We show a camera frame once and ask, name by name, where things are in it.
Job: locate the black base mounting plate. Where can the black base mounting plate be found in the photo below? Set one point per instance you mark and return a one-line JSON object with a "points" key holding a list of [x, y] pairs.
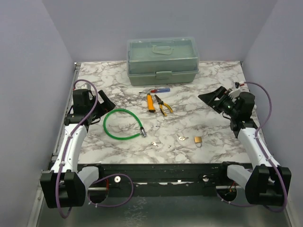
{"points": [[162, 180]]}

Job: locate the yellow black pliers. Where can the yellow black pliers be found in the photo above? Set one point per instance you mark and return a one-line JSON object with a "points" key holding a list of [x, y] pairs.
{"points": [[163, 104]]}

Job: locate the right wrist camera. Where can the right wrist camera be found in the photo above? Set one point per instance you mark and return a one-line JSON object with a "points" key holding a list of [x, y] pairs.
{"points": [[234, 92]]}

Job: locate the green translucent plastic toolbox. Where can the green translucent plastic toolbox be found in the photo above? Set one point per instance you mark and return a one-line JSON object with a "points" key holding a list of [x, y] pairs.
{"points": [[159, 61]]}

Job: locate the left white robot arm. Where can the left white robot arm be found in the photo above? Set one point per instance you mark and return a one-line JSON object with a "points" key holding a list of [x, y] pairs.
{"points": [[65, 185]]}

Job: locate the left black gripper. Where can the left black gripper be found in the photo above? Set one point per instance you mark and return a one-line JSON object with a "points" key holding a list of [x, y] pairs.
{"points": [[108, 105]]}

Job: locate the orange utility knife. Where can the orange utility knife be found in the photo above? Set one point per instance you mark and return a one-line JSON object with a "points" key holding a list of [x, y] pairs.
{"points": [[150, 103]]}

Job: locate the brass padlock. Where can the brass padlock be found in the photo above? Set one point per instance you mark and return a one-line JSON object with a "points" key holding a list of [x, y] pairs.
{"points": [[198, 141]]}

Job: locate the left aluminium rail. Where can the left aluminium rail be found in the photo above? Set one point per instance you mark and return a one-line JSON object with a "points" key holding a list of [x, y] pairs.
{"points": [[67, 107]]}

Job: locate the green cable lock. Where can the green cable lock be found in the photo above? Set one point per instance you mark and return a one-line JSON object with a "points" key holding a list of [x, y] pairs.
{"points": [[109, 122]]}

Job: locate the red blue screwdriver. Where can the red blue screwdriver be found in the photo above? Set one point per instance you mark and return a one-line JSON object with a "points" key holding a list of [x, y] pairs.
{"points": [[159, 90]]}

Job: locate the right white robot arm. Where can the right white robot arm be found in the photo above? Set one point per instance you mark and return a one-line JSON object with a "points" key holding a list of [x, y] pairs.
{"points": [[268, 182]]}

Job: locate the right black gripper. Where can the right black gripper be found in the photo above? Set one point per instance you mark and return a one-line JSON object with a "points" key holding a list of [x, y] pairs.
{"points": [[210, 97]]}

